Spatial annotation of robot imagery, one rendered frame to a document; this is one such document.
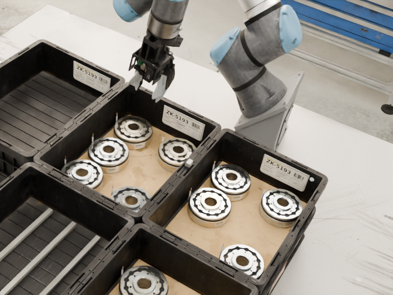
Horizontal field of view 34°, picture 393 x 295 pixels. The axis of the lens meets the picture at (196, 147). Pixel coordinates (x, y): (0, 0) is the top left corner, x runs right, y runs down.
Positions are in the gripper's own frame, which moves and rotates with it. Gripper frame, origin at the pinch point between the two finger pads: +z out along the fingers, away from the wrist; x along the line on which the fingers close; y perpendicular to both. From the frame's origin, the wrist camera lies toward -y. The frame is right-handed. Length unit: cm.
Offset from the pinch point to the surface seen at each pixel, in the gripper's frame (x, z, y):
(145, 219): 20.0, 4.6, 30.6
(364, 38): 30, 61, -184
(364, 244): 66, 21, -15
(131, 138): 0.7, 13.9, 4.0
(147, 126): 1.1, 14.1, -2.8
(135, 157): 4.2, 16.7, 6.5
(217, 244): 34.9, 12.6, 19.2
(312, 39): 1, 100, -222
